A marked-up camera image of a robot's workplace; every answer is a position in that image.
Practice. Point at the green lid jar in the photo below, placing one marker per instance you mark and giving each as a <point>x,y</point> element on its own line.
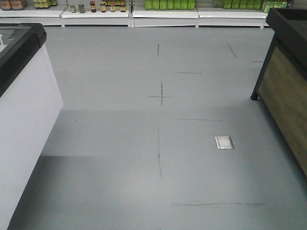
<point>72,8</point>

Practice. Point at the grey lid jar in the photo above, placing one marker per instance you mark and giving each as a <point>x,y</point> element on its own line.
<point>81,8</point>

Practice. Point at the red lid sauce jar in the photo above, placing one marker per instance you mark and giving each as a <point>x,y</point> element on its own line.
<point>93,6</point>

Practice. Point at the wooden display stand black frame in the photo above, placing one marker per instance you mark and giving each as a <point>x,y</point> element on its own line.
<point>282,82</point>

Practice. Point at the white store shelf unit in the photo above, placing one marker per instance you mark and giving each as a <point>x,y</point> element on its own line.
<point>205,14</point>

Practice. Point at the white chest freezer black lid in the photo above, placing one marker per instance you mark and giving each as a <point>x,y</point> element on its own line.
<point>30,103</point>

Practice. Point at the yellow label jar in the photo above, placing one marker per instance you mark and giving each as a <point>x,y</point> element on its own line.
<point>103,6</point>

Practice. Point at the metal floor socket plate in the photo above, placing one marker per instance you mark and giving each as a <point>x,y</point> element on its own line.
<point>224,142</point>

